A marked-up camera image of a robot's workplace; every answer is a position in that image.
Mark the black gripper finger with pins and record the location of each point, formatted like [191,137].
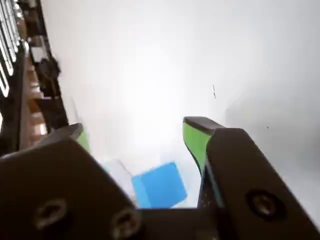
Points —
[50,180]
[245,175]

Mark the blue cube block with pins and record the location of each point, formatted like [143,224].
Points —
[162,185]

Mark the teal whale-shaped bin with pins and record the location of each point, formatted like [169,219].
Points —
[120,175]

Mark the white ceiling light panel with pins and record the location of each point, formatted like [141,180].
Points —
[7,32]
[4,80]

